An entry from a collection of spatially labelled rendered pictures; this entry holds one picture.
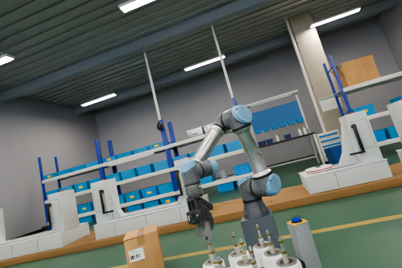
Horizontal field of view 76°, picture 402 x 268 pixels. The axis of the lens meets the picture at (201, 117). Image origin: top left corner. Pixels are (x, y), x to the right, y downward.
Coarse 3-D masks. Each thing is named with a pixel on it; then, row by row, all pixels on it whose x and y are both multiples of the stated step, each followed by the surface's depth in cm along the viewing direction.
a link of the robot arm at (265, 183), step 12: (240, 108) 142; (228, 120) 145; (240, 120) 140; (240, 132) 143; (252, 144) 142; (252, 156) 142; (252, 168) 144; (264, 168) 142; (252, 180) 148; (264, 180) 140; (276, 180) 141; (264, 192) 140; (276, 192) 139
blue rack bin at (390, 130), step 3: (393, 126) 532; (381, 129) 517; (384, 129) 504; (387, 129) 492; (390, 129) 491; (393, 129) 490; (387, 132) 497; (390, 132) 490; (393, 132) 489; (396, 132) 488; (387, 135) 501; (390, 135) 490; (393, 135) 489; (396, 135) 488; (387, 138) 506; (390, 138) 494
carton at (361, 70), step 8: (368, 56) 519; (344, 64) 527; (352, 64) 524; (360, 64) 522; (368, 64) 519; (344, 72) 527; (352, 72) 524; (360, 72) 521; (368, 72) 518; (376, 72) 515; (344, 80) 533; (352, 80) 522; (360, 80) 519; (368, 80) 516
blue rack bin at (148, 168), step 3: (144, 165) 608; (147, 165) 606; (150, 165) 607; (153, 165) 622; (138, 168) 611; (141, 168) 610; (144, 168) 608; (147, 168) 606; (150, 168) 604; (153, 168) 618; (138, 171) 611; (141, 171) 609; (144, 171) 607; (147, 171) 606; (150, 171) 604; (153, 171) 614; (138, 174) 610; (141, 174) 609; (144, 174) 607
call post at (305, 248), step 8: (288, 224) 117; (304, 224) 113; (296, 232) 111; (304, 232) 112; (296, 240) 113; (304, 240) 111; (312, 240) 112; (296, 248) 114; (304, 248) 110; (312, 248) 111; (304, 256) 110; (312, 256) 110; (304, 264) 110; (312, 264) 109; (320, 264) 110
